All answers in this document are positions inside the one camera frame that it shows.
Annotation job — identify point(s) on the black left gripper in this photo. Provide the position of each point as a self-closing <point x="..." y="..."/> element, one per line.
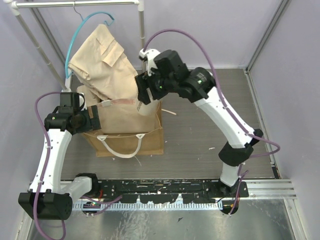
<point x="94" y="118"/>

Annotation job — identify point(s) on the white metal clothes rack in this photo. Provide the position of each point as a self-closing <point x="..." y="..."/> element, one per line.
<point x="14" y="6"/>

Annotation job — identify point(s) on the beige cloth trousers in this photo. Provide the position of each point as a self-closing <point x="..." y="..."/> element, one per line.
<point x="102" y="66"/>

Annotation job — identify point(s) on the cream bottle with cap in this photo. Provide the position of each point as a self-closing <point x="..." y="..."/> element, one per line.
<point x="146" y="109"/>

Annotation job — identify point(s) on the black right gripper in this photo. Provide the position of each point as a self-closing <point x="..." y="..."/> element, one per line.
<point x="142" y="81"/>

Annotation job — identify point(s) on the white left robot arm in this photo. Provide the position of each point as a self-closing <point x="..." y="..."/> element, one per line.
<point x="46" y="196"/>

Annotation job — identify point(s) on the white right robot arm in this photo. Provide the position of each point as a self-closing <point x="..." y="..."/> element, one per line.
<point x="205" y="95"/>

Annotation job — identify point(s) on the brown burlap canvas bag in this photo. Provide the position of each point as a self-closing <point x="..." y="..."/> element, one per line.
<point x="124" y="132"/>

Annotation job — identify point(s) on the white slotted cable duct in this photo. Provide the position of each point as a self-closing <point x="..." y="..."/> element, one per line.
<point x="178" y="205"/>

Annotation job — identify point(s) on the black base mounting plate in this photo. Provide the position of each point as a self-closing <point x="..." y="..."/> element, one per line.
<point x="160" y="191"/>

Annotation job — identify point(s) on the aluminium frame rail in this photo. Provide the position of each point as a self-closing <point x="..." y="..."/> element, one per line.
<point x="264" y="189"/>

